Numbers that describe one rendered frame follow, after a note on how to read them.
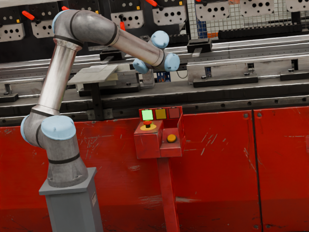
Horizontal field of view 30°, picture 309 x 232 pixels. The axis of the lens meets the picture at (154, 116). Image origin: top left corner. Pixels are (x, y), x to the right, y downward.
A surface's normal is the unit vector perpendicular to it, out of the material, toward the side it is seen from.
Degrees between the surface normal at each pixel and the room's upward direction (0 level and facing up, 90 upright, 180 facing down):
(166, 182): 90
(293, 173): 90
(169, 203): 90
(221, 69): 90
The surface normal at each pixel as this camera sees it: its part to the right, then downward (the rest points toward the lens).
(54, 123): -0.04, -0.91
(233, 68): -0.17, 0.33
